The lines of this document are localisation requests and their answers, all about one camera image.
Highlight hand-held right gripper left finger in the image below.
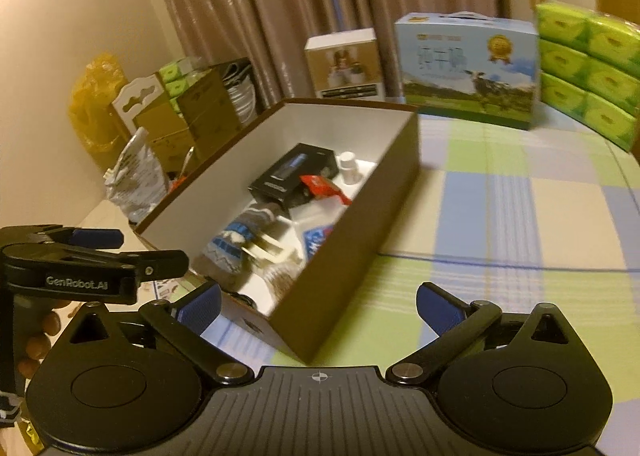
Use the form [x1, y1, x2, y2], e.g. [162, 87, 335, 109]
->
[62, 281, 253, 384]

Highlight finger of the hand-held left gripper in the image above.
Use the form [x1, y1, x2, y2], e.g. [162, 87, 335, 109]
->
[30, 226, 124, 249]
[69, 250, 191, 283]

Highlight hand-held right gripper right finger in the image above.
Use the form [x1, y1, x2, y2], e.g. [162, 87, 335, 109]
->
[385, 281, 583, 384]

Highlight black cable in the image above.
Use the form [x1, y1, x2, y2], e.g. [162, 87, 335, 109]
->
[220, 288, 258, 309]

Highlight grey blue knitted sock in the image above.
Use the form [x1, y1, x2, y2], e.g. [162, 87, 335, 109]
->
[192, 201, 291, 289]

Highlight brown cardboard shoe box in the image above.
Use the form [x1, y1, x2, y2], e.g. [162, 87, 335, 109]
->
[134, 97, 421, 365]

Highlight blue label floss pick box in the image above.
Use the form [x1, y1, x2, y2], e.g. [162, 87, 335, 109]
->
[302, 226, 335, 259]

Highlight black shaver box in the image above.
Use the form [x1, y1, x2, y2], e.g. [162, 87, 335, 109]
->
[248, 142, 337, 209]

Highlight small white bottle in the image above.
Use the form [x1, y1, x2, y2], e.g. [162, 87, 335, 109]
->
[336, 151, 362, 185]

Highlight red snack packet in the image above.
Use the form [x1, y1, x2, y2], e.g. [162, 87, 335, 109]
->
[300, 174, 351, 207]

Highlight person's left hand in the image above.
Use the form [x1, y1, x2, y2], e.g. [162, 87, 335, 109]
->
[17, 301, 76, 379]

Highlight clear plastic bag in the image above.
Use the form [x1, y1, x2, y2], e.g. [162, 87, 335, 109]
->
[104, 128, 171, 224]

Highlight checked tablecloth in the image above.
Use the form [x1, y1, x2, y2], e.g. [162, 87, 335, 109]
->
[200, 113, 640, 456]

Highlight yellow plastic bag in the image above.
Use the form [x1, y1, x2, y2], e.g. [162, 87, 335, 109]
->
[69, 53, 132, 154]

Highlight white hang-tab carton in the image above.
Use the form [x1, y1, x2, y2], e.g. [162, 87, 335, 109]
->
[111, 74, 168, 137]

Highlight stacked brown cardboard cartons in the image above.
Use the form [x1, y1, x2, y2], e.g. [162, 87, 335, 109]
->
[132, 63, 241, 171]

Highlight small green tissue packs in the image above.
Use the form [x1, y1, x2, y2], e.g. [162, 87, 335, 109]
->
[159, 57, 206, 111]

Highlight black and white bag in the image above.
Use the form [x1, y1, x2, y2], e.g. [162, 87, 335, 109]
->
[222, 58, 258, 124]

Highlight blue milk carton box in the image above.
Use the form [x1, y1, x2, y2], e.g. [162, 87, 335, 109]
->
[393, 12, 540, 131]

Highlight beige product box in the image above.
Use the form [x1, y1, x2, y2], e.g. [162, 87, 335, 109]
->
[305, 28, 386, 101]

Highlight stack of green tissue packs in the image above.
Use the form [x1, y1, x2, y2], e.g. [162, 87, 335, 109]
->
[534, 0, 640, 154]

